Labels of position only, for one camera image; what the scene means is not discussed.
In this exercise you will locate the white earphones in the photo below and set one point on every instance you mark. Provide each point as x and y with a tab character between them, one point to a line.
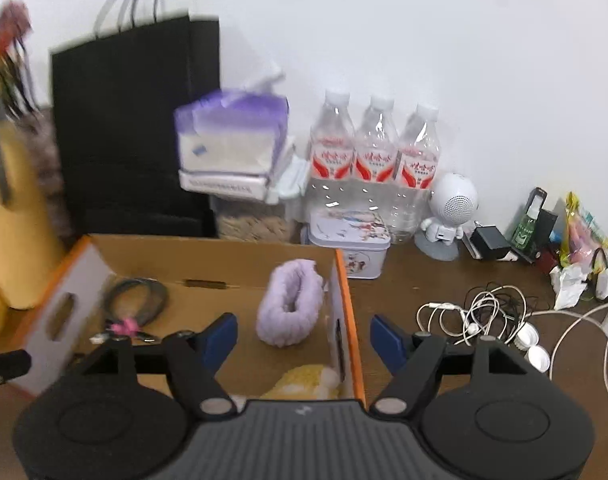
436	306

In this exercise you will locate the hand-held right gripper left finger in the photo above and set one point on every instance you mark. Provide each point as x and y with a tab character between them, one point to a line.
222	332

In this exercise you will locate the printed tin box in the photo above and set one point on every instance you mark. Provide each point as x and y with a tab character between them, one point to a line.
354	255

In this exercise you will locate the clear water bottle red label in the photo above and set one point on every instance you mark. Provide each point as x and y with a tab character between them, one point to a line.
331	155
376	160
419	165

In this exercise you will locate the small dark red box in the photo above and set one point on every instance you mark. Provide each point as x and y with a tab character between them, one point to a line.
548	261

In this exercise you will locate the black box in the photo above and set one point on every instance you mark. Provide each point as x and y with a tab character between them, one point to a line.
548	225

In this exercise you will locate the white robot-shaped speaker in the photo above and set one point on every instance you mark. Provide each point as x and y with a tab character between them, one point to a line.
454	200

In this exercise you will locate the purple fluffy scrunchie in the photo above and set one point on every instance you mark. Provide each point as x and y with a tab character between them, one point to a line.
274	330

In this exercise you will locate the black power adapter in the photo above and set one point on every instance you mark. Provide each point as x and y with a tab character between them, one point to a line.
489	242

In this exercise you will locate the yellow and white plush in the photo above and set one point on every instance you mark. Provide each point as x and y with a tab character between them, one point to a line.
304	380

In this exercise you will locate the mottled brown vase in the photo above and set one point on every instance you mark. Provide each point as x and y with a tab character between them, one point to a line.
48	170

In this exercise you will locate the pink clip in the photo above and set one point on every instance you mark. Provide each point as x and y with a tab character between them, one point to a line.
123	327

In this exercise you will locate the green spray bottle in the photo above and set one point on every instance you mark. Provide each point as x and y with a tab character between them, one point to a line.
526	225

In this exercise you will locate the crumpled white tissue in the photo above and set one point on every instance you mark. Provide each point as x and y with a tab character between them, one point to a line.
566	285

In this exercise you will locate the black paper bag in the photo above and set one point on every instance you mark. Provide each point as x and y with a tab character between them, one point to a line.
123	135

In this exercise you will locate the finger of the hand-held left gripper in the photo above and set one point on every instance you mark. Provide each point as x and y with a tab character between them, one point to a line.
6	366

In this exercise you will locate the white flat box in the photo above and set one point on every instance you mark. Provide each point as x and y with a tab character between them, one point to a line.
218	182

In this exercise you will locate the clear food container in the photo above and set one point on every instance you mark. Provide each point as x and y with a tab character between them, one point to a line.
254	225

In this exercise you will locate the white charger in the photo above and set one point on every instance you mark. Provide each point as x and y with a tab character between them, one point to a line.
606	282

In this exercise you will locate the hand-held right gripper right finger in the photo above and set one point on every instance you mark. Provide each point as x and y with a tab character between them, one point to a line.
386	337

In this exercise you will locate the dried flowers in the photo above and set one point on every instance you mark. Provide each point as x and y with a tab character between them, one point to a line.
13	15

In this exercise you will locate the colourful snack packet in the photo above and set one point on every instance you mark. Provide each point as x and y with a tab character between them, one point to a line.
579	235

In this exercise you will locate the purple tissue pack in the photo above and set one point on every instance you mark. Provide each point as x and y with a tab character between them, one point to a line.
233	130

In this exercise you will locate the cardboard box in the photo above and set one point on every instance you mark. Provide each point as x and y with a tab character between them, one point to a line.
208	270

